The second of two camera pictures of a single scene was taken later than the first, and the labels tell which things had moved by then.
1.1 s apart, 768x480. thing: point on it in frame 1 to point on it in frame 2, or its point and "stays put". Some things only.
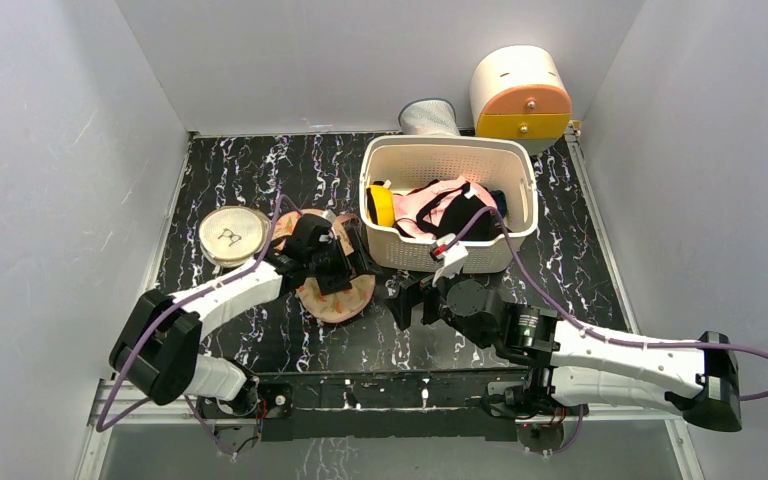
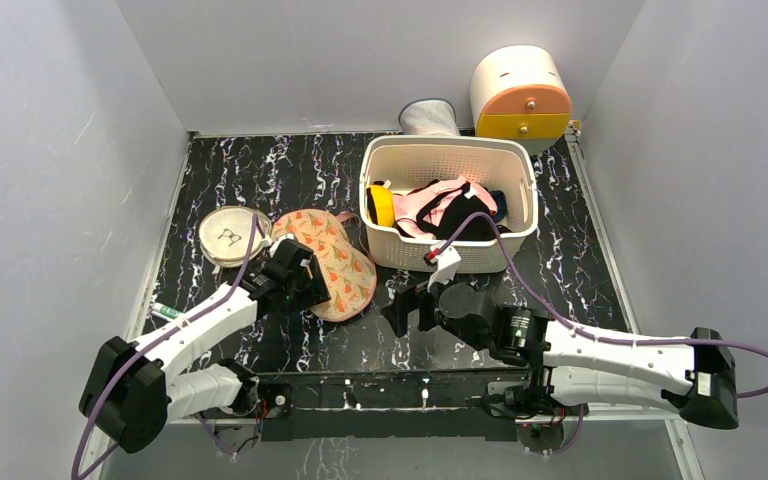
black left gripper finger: [362, 264] to [310, 287]
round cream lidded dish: [231, 236] stays put
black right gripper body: [413, 299] stays put
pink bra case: [339, 305] stays put
